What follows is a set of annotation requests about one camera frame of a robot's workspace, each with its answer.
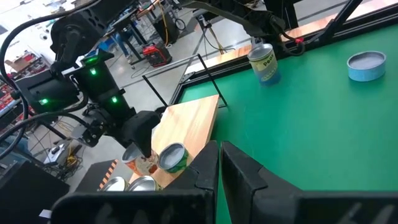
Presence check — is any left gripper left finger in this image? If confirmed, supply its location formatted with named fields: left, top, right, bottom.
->
left=49, top=139, right=220, bottom=224

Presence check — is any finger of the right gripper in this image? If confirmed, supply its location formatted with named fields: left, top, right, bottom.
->
left=141, top=136, right=154, bottom=159

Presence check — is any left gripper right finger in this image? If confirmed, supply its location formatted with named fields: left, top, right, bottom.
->
left=220, top=141, right=398, bottom=224

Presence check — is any orange red label tin can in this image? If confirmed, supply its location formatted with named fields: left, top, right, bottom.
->
left=121, top=143, right=159, bottom=177

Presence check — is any green label tin can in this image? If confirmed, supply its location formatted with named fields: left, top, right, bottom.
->
left=157, top=142, right=190, bottom=174

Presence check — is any Cherries label tin can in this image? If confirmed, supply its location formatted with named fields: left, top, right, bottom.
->
left=126, top=175, right=163, bottom=192

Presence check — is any plain silver-lidded tin can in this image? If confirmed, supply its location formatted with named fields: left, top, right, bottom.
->
left=99, top=176, right=129, bottom=192

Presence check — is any Peas label tin can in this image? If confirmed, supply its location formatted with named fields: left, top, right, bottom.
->
left=247, top=43, right=282, bottom=87

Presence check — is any light blue short can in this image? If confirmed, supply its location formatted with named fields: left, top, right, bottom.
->
left=346, top=50, right=387, bottom=82

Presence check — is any black hazard-striped floor mat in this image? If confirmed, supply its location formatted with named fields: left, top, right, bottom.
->
left=76, top=159, right=131, bottom=192

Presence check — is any red black equipment box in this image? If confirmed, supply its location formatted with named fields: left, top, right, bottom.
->
left=142, top=42, right=173, bottom=68

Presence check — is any green table mat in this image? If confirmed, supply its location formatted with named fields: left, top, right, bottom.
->
left=178, top=23, right=398, bottom=224

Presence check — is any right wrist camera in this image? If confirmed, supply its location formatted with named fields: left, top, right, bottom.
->
left=70, top=113, right=108, bottom=147

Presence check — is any black metal table frame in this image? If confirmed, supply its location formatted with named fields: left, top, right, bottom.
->
left=169, top=0, right=398, bottom=105

